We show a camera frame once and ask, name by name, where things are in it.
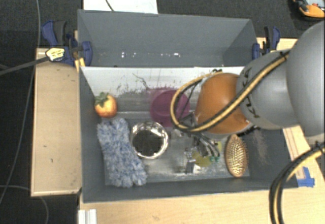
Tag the purple cup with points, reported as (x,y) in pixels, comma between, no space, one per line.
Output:
(162,108)

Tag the blue and white fluffy cloth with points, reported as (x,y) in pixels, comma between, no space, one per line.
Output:
(119,154)

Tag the yellow round fruit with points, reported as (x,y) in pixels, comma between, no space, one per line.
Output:
(203,162)

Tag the wooden hairbrush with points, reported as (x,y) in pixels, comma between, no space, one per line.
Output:
(236,157)

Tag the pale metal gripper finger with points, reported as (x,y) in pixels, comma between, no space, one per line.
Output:
(188,153)
(190,166)

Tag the grey metal bin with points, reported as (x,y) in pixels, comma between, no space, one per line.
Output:
(162,40)

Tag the pale wood board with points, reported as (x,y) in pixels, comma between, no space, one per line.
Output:
(57,129)

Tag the orange toy strawberry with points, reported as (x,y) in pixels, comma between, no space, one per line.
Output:
(106,107)

